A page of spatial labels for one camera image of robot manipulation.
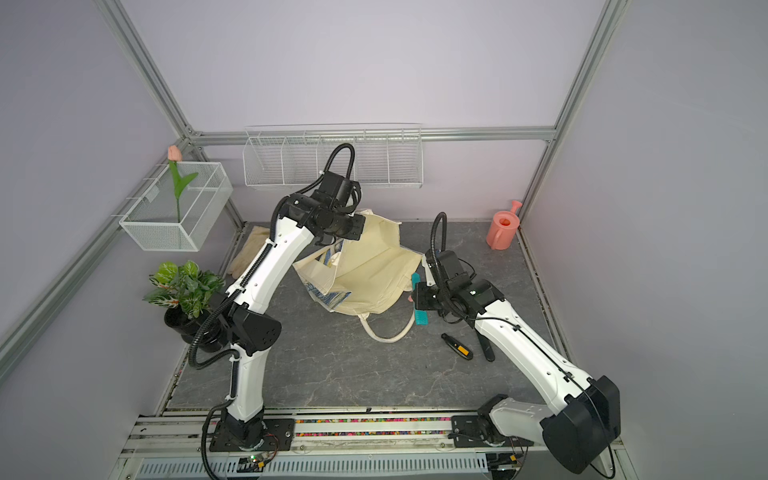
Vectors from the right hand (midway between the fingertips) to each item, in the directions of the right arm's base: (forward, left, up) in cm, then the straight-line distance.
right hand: (415, 292), depth 78 cm
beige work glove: (+36, +60, -19) cm, 72 cm away
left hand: (+15, +15, +9) cm, 23 cm away
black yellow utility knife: (-8, -13, -18) cm, 23 cm away
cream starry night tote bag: (+20, +16, -22) cm, 34 cm away
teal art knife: (-7, -1, -2) cm, 7 cm away
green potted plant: (-1, +57, +4) cm, 57 cm away
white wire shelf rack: (+46, +39, +11) cm, 61 cm away
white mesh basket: (+16, +68, +12) cm, 70 cm away
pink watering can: (+31, -33, -9) cm, 47 cm away
